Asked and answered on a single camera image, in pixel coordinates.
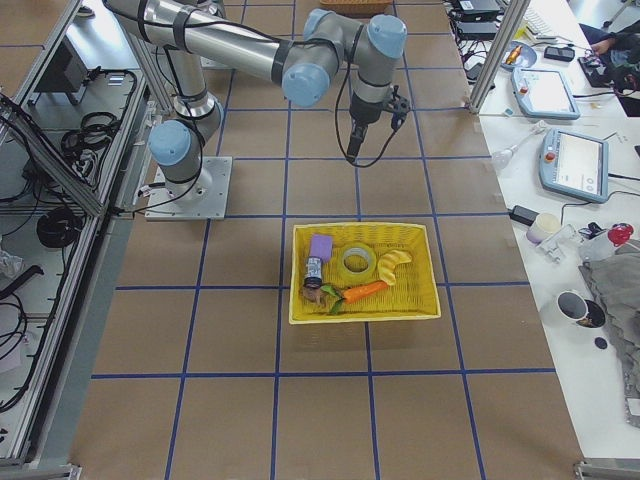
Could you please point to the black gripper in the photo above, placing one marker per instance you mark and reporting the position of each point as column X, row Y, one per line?
column 363, row 111

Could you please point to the yellow tape roll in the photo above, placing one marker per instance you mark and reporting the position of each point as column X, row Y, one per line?
column 356, row 261

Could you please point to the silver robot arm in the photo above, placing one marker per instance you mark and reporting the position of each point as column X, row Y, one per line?
column 303, row 69

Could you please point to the purple block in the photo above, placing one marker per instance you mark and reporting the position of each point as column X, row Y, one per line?
column 321, row 247

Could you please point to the toy croissant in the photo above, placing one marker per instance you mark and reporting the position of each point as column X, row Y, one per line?
column 388, row 263

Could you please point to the white light bulb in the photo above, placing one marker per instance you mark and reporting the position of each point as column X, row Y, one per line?
column 501, row 159

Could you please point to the small labelled bottle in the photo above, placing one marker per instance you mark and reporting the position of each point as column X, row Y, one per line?
column 313, row 274

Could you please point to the toy carrot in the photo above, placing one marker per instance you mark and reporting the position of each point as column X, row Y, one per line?
column 353, row 294

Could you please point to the brown toy piece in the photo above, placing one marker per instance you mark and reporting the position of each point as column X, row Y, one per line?
column 314, row 295

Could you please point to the yellow plastic woven basket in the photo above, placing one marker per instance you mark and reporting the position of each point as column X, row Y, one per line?
column 413, row 297

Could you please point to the brass cylinder tool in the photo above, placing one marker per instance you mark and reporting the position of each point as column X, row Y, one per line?
column 513, row 55

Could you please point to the black power adapter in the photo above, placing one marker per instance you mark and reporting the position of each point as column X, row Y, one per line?
column 523, row 215

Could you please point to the blue plate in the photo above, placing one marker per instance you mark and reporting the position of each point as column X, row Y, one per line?
column 528, row 57

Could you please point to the far teach pendant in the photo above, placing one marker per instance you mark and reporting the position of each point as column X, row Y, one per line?
column 544, row 94

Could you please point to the teach pendant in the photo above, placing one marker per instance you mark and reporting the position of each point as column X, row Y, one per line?
column 544, row 94
column 574, row 165

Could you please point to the lavender cup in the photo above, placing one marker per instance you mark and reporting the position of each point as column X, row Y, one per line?
column 544, row 226

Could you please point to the near teach pendant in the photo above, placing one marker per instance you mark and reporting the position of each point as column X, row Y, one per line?
column 574, row 165

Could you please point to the red round object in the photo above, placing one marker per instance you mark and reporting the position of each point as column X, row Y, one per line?
column 619, row 234

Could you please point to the white black mug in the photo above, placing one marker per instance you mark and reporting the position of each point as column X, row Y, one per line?
column 583, row 312

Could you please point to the grey cloth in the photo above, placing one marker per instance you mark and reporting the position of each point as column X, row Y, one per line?
column 614, row 284

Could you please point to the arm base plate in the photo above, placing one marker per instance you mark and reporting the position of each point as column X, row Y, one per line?
column 206, row 200

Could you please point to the aluminium frame post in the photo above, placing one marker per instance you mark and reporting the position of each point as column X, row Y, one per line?
column 511, row 21

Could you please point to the clear plastic bracket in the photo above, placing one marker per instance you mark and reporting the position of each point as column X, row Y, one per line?
column 553, row 248

